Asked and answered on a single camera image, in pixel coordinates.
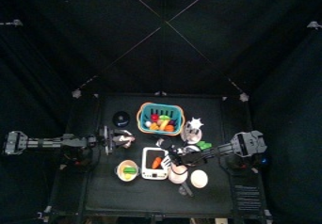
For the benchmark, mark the small white plate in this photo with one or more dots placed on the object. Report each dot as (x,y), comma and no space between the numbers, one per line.
(200,179)

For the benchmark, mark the yellow toy banana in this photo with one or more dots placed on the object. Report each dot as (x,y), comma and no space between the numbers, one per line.
(164,124)

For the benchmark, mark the teal basket with orange rim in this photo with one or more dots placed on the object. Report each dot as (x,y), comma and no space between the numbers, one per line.
(145,111)

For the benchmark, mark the silver toy pot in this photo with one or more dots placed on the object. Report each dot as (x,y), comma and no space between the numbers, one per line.
(192,135)

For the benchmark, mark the purple toy eggplant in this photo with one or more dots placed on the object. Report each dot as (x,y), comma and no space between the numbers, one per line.
(173,122)

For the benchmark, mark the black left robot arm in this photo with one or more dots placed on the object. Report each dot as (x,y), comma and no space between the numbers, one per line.
(50,143)

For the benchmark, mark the green toy piece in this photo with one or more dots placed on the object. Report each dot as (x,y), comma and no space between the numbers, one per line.
(130,170)

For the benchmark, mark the bowl with colourful food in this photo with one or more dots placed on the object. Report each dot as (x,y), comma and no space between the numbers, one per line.
(122,166)

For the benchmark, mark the white star-shaped toy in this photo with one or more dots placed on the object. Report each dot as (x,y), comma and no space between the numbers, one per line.
(196,122)

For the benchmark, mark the red toy apple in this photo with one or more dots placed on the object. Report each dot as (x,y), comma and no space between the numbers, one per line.
(154,117)

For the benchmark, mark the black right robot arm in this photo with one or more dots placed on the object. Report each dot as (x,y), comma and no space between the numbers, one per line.
(248,144)

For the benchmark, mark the small orange toy piece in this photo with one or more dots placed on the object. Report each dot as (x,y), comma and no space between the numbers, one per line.
(154,127)

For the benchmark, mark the yellow toy piece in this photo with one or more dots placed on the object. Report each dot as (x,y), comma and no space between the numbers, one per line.
(128,175)

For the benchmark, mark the green toy vegetable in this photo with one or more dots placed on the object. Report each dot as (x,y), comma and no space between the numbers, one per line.
(165,117)

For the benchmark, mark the green toy pepper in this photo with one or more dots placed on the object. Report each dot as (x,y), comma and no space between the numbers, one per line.
(205,145)

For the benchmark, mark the silver frame clamp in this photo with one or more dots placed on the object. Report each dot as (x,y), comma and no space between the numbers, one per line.
(313,24)
(17,22)
(244,97)
(77,93)
(160,93)

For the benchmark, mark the white card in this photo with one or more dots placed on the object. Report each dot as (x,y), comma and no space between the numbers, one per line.
(160,142)

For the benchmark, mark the black round lid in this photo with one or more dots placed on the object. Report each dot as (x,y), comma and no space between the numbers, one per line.
(121,119)

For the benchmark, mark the large white plate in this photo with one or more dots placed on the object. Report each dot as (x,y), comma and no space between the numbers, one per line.
(178,175)

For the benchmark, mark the white toy egg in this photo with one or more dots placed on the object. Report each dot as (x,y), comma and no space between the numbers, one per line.
(148,124)

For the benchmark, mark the orange toy fruit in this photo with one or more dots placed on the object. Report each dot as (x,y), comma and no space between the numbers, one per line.
(169,128)

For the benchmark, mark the orange toy carrot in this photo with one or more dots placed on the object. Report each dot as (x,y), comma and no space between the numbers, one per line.
(157,163)

